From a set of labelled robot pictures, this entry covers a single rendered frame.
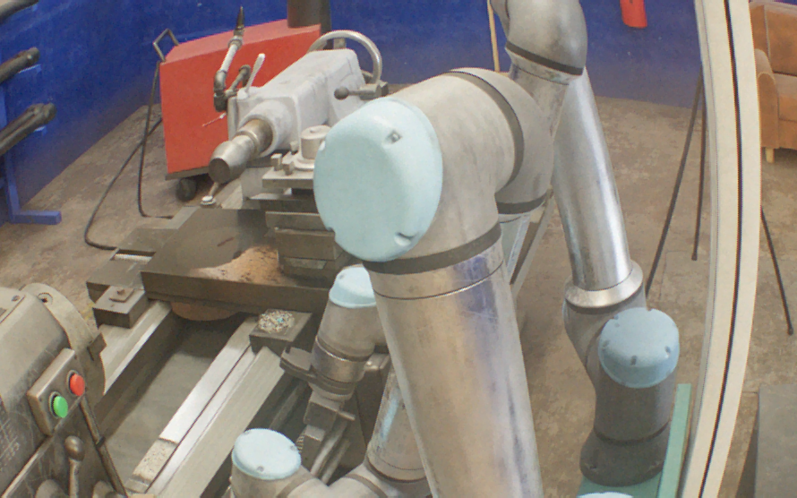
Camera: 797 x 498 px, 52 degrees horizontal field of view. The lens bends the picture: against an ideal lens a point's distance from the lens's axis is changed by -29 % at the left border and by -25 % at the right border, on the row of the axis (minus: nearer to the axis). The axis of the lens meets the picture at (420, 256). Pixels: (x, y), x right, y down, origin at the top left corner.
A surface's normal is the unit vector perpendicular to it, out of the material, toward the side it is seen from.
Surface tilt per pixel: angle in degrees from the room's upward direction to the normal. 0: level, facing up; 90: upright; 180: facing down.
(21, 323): 45
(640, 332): 5
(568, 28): 65
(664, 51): 90
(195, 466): 36
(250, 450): 19
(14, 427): 90
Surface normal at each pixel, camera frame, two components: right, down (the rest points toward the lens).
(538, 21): -0.32, -0.19
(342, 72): 0.93, -0.07
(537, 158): 0.79, 0.48
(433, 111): 0.37, -0.60
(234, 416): 0.48, -0.69
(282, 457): 0.17, -0.77
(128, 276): -0.09, -0.89
